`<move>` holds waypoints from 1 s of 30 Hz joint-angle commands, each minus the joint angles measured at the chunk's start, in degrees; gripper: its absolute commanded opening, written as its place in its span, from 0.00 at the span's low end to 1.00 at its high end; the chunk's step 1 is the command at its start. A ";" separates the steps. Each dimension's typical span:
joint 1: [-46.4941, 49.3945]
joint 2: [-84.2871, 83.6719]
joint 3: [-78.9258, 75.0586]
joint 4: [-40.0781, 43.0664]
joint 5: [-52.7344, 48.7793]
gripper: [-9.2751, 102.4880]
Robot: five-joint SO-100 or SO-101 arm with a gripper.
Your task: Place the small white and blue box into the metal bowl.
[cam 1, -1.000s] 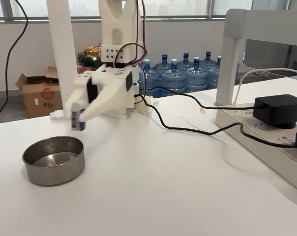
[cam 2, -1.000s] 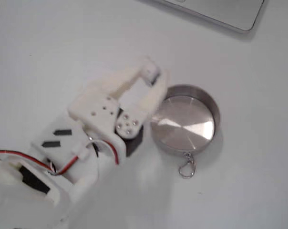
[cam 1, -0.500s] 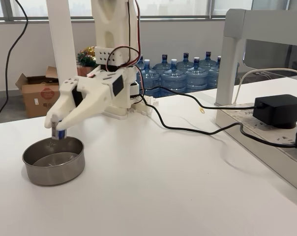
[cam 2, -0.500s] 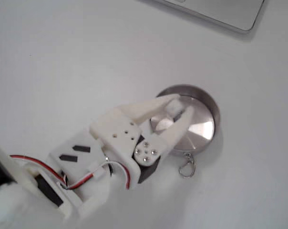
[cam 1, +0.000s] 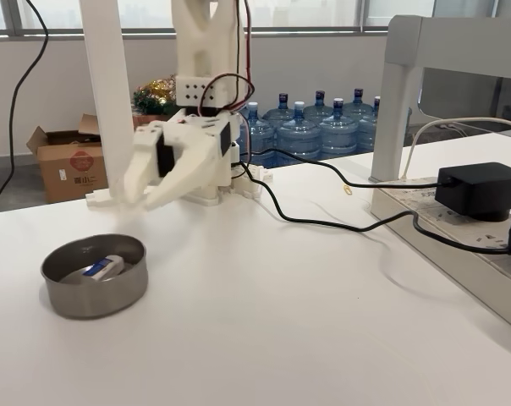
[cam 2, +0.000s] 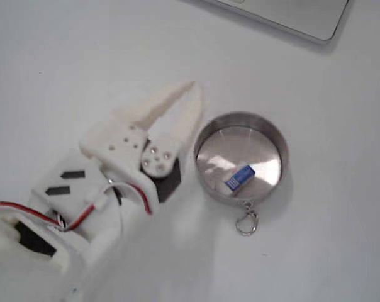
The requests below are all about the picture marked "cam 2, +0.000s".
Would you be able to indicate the metal carabiner clip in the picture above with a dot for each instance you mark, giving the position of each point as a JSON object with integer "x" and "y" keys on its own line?
{"x": 238, "y": 227}

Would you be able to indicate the small white and blue box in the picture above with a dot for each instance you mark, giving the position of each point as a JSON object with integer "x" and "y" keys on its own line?
{"x": 240, "y": 178}

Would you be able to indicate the silver laptop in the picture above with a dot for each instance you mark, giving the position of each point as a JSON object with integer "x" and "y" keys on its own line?
{"x": 290, "y": 15}

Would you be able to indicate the round metal bowl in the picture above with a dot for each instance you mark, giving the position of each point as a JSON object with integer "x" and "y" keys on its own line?
{"x": 271, "y": 151}

